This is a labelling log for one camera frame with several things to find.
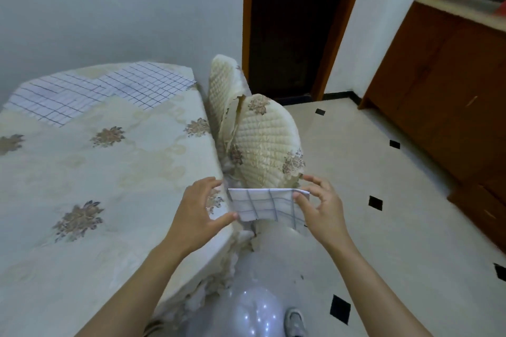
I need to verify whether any white checked cloth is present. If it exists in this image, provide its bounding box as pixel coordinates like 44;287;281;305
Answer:
228;188;311;237
96;62;197;111
3;73;116;128

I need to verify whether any cream floral tablecloth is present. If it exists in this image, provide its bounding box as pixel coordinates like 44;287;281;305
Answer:
0;61;255;337

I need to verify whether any cream quilted chair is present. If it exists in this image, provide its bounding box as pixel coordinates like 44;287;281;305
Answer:
207;54;254;146
217;93;307;192

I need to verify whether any dark wooden door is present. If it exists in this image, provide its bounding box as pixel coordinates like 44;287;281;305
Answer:
242;0;373;103

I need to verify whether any person's right hand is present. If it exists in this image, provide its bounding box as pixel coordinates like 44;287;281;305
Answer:
293;174;350;250

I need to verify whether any person's grey shoe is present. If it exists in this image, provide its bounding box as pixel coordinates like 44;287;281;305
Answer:
283;308;309;337

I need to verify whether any person's right forearm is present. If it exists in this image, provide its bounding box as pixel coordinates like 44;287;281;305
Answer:
322;229;433;337

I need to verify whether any person's left hand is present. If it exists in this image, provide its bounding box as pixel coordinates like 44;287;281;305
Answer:
163;177;239;256

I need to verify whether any person's left forearm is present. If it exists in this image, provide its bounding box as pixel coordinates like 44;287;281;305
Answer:
73;238;186;337

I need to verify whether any brown wooden cabinet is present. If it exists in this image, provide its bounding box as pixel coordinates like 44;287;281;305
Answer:
358;0;506;255

